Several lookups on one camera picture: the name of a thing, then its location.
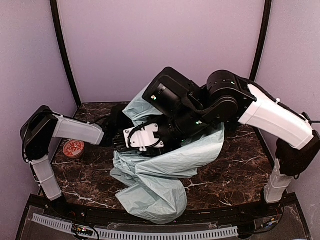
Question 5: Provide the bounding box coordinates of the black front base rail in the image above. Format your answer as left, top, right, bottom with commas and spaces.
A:
27, 193, 298, 232

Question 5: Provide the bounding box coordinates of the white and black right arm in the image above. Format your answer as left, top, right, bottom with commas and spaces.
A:
113, 67, 320, 204

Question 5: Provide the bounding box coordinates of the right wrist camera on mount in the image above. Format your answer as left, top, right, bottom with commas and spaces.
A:
123, 123, 164, 152

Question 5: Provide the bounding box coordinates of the red patterned round bowl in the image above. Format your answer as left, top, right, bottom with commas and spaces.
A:
63, 140, 85, 159

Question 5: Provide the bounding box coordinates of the grey slotted cable duct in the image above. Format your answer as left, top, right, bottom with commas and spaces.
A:
31, 213, 239, 240

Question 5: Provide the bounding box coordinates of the mint and black folding umbrella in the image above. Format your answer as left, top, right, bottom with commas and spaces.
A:
109, 86, 226, 225

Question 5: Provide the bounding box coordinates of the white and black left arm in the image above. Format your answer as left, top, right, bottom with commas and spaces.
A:
20, 103, 131, 202

